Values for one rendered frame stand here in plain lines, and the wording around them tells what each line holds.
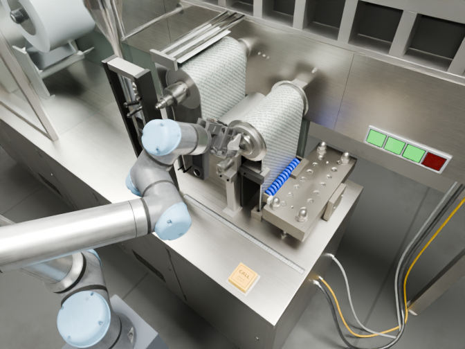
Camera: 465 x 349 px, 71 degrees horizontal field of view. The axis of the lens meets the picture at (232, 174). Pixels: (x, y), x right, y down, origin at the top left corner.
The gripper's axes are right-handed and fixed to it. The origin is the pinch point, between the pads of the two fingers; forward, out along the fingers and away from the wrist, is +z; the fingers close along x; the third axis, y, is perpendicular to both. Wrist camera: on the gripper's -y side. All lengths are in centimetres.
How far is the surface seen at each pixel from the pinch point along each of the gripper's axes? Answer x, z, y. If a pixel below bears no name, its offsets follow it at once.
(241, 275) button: -17.1, 4.9, -36.9
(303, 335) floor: -40, 83, -92
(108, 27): 66, -1, 20
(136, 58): 92, 40, 11
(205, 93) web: 15.6, -0.9, 11.7
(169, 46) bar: 28.9, -7.5, 20.8
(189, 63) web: 22.3, -4.2, 18.5
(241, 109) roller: 9.6, 13.7, 10.6
